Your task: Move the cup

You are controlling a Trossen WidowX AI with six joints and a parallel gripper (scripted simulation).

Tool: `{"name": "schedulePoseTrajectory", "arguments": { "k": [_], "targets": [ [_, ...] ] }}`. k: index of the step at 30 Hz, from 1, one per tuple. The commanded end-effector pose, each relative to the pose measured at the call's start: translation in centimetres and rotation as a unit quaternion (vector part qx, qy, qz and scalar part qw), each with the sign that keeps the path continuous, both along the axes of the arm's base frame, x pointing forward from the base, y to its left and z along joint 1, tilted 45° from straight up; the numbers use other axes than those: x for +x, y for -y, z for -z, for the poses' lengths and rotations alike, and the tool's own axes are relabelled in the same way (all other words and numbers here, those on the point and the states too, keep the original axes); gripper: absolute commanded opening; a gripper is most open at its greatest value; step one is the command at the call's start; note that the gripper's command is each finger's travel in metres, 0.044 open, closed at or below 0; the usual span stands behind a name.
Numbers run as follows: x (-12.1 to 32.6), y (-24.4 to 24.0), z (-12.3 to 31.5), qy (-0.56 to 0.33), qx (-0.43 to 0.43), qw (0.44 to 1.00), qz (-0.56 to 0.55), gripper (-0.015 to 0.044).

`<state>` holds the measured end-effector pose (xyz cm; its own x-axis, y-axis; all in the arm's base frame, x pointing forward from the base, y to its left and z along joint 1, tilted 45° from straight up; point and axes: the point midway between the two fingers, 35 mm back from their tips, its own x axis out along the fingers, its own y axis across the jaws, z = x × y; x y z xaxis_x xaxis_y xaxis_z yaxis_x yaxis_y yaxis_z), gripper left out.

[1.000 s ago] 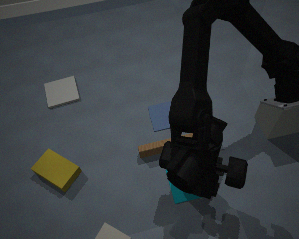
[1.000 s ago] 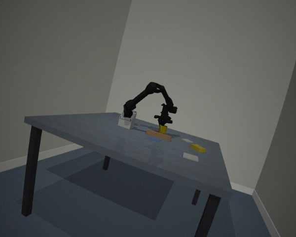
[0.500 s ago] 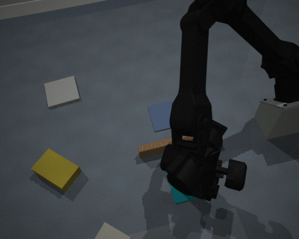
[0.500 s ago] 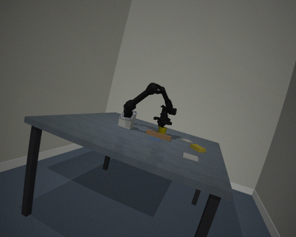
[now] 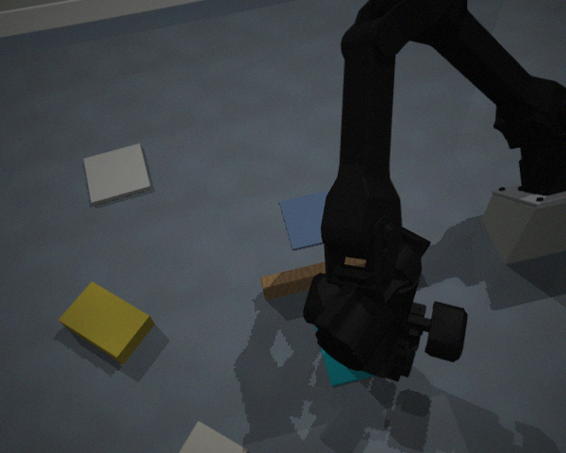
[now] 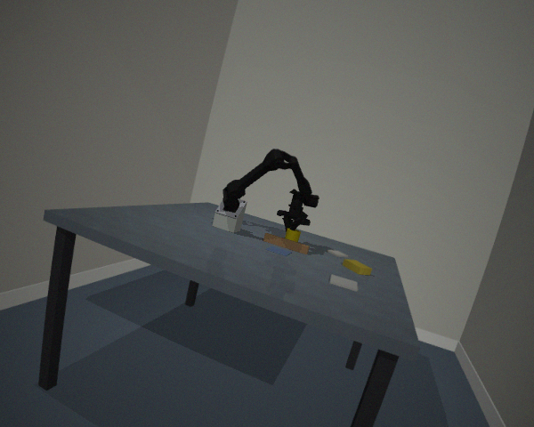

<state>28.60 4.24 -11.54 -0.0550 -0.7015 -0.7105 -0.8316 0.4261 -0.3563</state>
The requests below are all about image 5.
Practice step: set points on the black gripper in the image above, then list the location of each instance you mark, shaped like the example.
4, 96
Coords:
446, 328

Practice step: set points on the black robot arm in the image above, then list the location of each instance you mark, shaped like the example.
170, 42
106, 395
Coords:
362, 214

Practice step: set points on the brown wooden beam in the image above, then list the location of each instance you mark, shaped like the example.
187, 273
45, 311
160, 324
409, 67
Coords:
297, 280

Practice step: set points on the olive yellow rectangular block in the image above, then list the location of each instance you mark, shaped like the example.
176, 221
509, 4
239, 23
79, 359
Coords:
107, 322

